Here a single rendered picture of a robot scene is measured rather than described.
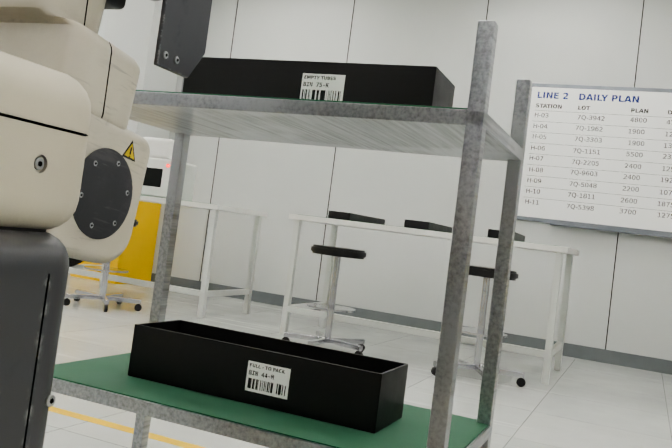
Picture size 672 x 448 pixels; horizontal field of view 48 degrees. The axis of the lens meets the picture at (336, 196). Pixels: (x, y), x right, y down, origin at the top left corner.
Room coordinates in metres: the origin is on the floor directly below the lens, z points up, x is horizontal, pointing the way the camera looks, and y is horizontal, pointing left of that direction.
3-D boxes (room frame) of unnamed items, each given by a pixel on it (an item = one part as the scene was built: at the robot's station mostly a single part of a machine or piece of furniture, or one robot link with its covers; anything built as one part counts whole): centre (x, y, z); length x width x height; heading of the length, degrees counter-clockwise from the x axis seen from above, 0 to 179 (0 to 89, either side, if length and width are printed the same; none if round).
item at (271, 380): (1.62, 0.10, 0.41); 0.57 x 0.17 x 0.11; 67
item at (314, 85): (1.65, 0.07, 1.01); 0.57 x 0.17 x 0.11; 69
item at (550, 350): (5.04, -0.68, 0.40); 1.80 x 0.75 x 0.80; 67
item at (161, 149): (5.92, 1.39, 1.03); 0.44 x 0.37 x 0.46; 73
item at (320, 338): (4.57, -0.05, 0.31); 0.53 x 0.50 x 0.62; 67
